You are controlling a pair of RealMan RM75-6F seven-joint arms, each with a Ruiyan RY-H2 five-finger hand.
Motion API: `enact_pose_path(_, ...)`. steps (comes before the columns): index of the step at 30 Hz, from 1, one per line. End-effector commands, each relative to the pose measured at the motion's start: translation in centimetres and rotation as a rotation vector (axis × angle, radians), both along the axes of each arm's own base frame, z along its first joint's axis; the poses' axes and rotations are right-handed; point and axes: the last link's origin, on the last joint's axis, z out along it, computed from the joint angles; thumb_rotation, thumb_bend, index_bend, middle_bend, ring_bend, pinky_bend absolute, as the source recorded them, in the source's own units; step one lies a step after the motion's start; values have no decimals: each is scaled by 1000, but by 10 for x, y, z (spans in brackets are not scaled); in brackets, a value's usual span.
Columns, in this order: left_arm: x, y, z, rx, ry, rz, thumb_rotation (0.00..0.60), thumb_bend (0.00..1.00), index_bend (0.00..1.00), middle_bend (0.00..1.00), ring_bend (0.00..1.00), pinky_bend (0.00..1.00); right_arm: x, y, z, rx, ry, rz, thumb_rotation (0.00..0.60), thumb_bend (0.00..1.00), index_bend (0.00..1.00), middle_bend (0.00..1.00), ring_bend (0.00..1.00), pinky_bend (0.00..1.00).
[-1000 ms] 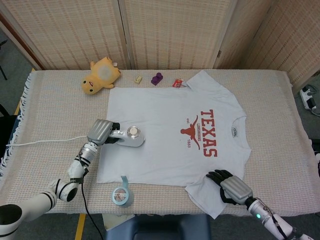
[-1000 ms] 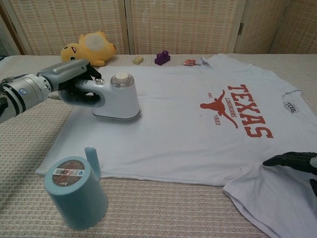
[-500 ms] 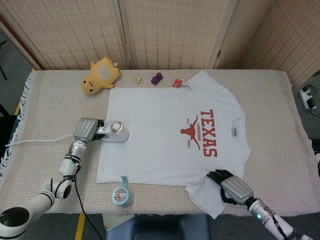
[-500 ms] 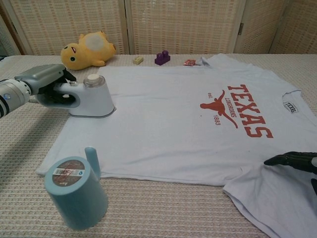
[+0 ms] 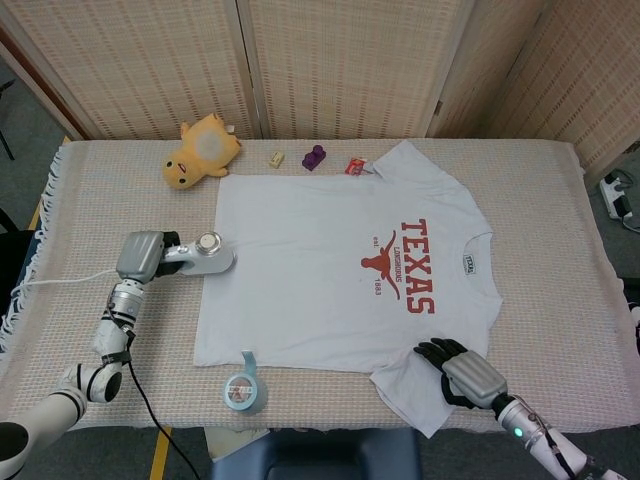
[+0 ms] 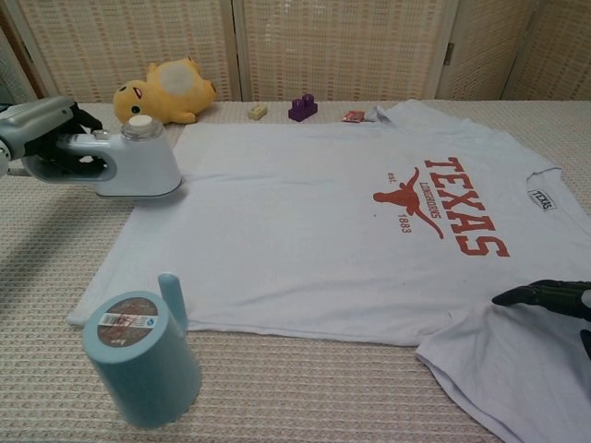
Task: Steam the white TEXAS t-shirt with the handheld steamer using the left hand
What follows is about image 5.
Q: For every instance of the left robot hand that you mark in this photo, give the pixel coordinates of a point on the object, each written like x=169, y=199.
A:
x=140, y=255

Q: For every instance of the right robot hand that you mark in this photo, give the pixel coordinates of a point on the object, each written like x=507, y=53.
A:
x=475, y=380

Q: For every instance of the small white iron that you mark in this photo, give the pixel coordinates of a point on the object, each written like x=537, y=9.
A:
x=210, y=262

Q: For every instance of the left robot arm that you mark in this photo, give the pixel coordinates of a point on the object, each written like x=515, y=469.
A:
x=107, y=340

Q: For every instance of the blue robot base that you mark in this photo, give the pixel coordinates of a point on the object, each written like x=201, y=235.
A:
x=320, y=455

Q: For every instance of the white Texas print T-shirt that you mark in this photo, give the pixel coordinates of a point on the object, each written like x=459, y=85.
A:
x=310, y=260

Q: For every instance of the yellow plush toy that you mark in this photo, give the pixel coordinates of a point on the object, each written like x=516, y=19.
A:
x=205, y=150

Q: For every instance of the beige woven tablecloth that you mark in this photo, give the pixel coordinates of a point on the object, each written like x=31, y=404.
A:
x=550, y=250

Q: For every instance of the small cream block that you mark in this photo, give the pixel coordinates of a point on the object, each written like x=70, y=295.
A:
x=276, y=160

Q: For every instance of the light blue tape roll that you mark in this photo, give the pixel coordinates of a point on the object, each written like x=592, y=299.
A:
x=255, y=395

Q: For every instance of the black stand leg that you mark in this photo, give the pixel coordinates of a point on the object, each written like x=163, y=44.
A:
x=4, y=135

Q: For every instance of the purple toy block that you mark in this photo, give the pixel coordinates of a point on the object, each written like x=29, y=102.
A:
x=313, y=159

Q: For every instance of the white sheet under table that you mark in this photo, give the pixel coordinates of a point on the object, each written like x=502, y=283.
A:
x=230, y=440

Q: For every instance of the white power strip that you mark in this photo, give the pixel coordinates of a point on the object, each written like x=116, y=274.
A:
x=616, y=197

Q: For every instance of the small red package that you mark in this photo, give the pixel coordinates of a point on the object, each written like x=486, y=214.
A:
x=357, y=166

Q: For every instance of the woven folding screen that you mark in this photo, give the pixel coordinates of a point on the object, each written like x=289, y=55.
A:
x=340, y=65

